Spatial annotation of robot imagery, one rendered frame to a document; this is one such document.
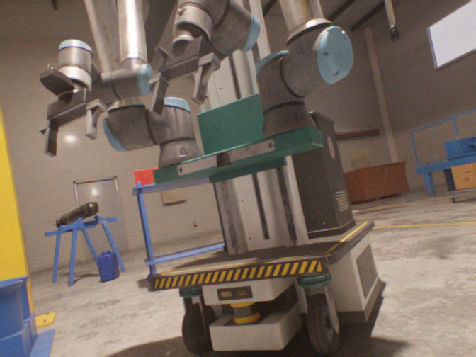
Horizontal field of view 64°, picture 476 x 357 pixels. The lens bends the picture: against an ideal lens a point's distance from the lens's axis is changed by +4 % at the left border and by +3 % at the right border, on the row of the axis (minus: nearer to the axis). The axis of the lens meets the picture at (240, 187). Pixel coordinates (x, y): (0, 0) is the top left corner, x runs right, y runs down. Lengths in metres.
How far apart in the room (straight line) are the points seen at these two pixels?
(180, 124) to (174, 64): 0.62
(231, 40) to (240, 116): 0.51
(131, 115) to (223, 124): 0.36
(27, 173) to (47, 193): 0.71
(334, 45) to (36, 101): 11.08
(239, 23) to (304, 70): 0.28
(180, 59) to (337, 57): 0.50
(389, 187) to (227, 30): 11.81
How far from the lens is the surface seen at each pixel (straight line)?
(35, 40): 12.63
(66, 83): 1.15
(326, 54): 1.17
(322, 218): 1.58
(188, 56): 0.88
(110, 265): 4.65
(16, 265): 3.07
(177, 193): 11.50
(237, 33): 1.04
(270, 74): 1.30
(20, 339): 2.09
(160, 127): 1.51
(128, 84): 1.28
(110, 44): 1.62
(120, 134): 1.55
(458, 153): 9.11
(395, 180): 12.90
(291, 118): 1.25
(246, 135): 1.49
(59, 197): 11.33
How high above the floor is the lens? 0.49
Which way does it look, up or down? 4 degrees up
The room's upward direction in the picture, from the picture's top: 11 degrees counter-clockwise
